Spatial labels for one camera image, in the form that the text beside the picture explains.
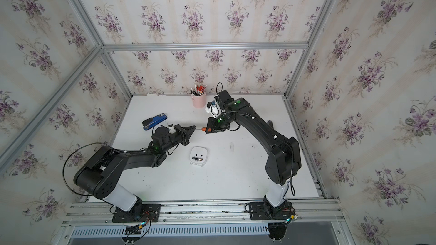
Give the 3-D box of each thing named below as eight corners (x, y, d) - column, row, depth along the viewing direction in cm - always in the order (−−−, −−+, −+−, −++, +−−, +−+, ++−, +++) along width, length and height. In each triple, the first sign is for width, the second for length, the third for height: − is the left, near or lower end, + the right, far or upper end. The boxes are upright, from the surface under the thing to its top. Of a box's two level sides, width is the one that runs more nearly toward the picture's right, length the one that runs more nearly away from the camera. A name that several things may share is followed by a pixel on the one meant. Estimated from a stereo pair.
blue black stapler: (144, 130, 102) (142, 126, 99) (142, 125, 105) (139, 121, 101) (167, 119, 108) (166, 115, 105) (164, 114, 110) (163, 110, 107)
